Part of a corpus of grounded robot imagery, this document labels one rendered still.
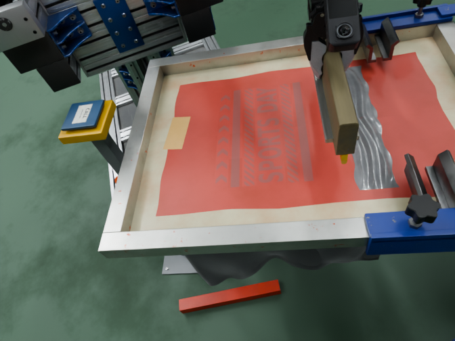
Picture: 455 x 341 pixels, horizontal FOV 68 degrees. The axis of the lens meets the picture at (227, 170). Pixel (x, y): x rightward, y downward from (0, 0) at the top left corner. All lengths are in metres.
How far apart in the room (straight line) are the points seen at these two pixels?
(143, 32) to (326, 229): 0.87
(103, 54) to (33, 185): 1.44
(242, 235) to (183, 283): 1.11
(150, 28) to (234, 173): 0.65
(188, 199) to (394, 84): 0.54
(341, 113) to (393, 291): 1.18
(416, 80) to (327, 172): 0.33
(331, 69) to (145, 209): 0.45
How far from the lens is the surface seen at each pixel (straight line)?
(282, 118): 0.81
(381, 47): 0.95
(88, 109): 1.02
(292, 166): 0.72
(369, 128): 0.78
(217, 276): 1.03
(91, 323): 1.84
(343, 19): 0.56
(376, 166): 0.72
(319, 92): 0.69
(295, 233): 0.60
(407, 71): 0.93
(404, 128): 0.80
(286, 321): 1.57
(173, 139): 0.83
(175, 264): 1.74
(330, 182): 0.69
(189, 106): 0.90
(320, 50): 0.66
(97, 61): 1.25
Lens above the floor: 1.53
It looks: 52 degrees down
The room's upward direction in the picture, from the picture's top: 19 degrees counter-clockwise
